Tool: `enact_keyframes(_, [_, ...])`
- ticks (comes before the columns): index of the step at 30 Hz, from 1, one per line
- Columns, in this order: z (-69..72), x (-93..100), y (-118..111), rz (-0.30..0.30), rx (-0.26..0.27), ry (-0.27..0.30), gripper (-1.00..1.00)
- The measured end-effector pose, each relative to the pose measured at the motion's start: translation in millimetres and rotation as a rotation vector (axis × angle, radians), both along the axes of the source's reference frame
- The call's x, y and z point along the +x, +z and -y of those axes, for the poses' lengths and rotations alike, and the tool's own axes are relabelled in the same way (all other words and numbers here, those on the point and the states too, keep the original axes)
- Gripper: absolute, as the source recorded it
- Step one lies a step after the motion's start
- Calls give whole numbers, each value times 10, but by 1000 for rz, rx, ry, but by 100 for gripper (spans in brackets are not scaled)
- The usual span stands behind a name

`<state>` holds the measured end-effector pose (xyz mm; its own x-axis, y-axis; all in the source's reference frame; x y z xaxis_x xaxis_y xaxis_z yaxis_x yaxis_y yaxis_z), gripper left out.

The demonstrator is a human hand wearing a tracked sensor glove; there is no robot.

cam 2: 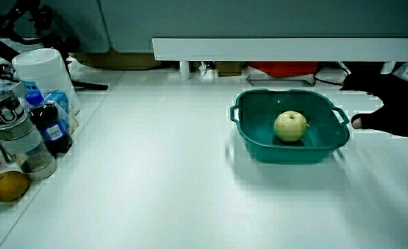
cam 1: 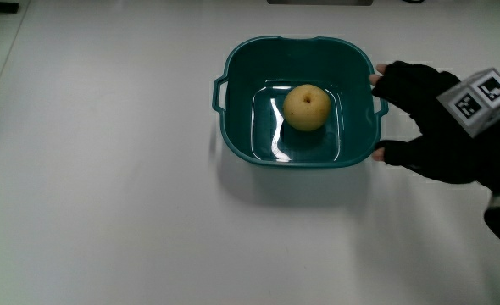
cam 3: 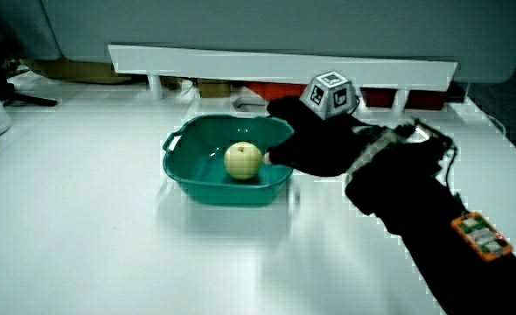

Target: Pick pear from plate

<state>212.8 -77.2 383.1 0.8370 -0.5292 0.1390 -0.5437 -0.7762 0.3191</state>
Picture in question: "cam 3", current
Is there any person's right hand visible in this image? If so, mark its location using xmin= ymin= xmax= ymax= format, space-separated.
xmin=262 ymin=70 xmax=375 ymax=179

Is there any yellow-green apple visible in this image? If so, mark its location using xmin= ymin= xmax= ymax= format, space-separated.
xmin=223 ymin=141 xmax=264 ymax=181

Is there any teal plastic bowl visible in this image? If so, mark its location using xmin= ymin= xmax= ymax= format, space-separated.
xmin=162 ymin=114 xmax=295 ymax=207

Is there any person's right forearm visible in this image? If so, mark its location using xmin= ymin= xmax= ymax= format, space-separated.
xmin=344 ymin=118 xmax=516 ymax=315

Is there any orange-cased forearm tracker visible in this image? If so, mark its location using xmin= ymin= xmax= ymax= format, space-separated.
xmin=450 ymin=211 xmax=514 ymax=263

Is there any white tray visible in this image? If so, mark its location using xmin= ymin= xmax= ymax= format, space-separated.
xmin=232 ymin=94 xmax=269 ymax=114

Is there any white shelf board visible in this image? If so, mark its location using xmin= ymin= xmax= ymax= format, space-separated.
xmin=108 ymin=44 xmax=459 ymax=113

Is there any dark red box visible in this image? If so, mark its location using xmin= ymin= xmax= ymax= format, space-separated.
xmin=360 ymin=87 xmax=450 ymax=111

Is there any small brown box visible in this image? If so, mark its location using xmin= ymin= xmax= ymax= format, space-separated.
xmin=197 ymin=79 xmax=233 ymax=99

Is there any flat cardboard box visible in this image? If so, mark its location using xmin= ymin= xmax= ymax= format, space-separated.
xmin=21 ymin=57 xmax=133 ymax=85

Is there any black tripod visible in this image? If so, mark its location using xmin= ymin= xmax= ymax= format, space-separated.
xmin=0 ymin=25 xmax=59 ymax=109

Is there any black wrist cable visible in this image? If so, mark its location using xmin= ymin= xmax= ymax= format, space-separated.
xmin=441 ymin=135 xmax=465 ymax=202

